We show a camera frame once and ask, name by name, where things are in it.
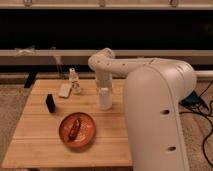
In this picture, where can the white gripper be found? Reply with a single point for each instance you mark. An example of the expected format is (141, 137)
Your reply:
(104, 80)

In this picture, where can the white ceramic cup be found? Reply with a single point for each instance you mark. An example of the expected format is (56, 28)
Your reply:
(104, 98)

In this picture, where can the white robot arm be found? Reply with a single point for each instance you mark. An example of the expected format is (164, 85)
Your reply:
(153, 88)

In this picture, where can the black eraser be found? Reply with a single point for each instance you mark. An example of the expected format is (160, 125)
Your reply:
(50, 103)

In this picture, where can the small clear bottle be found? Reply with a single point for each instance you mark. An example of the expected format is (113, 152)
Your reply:
(74, 79)

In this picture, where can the white rectangular sponge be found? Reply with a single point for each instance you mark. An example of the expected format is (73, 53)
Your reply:
(64, 91)

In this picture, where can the brown food piece in bowl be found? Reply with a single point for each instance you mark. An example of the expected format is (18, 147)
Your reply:
(75, 129)

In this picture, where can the orange bowl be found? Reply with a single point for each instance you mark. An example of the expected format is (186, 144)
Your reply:
(85, 135)

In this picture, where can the wooden table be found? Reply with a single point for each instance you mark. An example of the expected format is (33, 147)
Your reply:
(36, 142)

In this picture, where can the blue device on floor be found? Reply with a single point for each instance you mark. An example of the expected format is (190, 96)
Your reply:
(191, 100)

